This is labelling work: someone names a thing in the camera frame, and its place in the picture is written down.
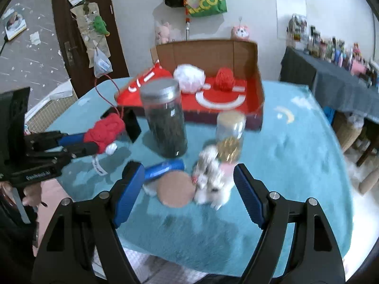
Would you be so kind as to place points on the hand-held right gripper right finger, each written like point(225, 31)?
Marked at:
point(248, 195)

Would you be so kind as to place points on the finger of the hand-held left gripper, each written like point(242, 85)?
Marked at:
point(71, 140)
point(83, 149)

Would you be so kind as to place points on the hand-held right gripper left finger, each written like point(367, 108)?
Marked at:
point(130, 189)

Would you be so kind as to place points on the white plush dog toy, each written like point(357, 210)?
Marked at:
point(211, 183)

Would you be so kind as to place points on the red yarn ball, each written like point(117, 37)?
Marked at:
point(224, 79)

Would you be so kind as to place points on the white fluffy ball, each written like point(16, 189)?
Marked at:
point(189, 77)

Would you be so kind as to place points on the cardboard box with red lining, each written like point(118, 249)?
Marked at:
point(207, 53)

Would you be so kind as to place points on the person's left hand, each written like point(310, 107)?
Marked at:
point(32, 196)

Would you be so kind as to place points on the blue and white packet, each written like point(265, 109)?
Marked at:
point(164, 168)

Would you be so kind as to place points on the colourful printed black box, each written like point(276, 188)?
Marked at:
point(133, 124)

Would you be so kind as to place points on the small glass jar gold capsules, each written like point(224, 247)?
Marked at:
point(231, 130)

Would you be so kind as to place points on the dark glass jar metal lid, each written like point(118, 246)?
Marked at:
point(165, 124)

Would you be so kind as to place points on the clear plastic bag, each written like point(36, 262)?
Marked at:
point(102, 63)

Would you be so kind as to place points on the dark wooden door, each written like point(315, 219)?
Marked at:
point(59, 26)

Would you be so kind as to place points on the wooden stool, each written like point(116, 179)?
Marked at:
point(346, 133)

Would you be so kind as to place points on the green plush toy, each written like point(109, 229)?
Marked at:
point(101, 24)

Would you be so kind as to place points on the beige hanging fabric organizer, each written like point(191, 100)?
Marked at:
point(86, 20)

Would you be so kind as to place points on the table with grey cloth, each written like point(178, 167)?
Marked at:
point(334, 85)

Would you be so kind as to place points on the large pencil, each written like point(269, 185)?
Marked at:
point(187, 26)

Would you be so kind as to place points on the round pink plush toy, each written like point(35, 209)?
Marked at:
point(239, 32)

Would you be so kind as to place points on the side table with cosmetics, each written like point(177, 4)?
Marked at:
point(334, 50)

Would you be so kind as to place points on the photo on starry wall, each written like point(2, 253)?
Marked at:
point(14, 23)

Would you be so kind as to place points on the wall mirror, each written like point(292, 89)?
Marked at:
point(291, 6)

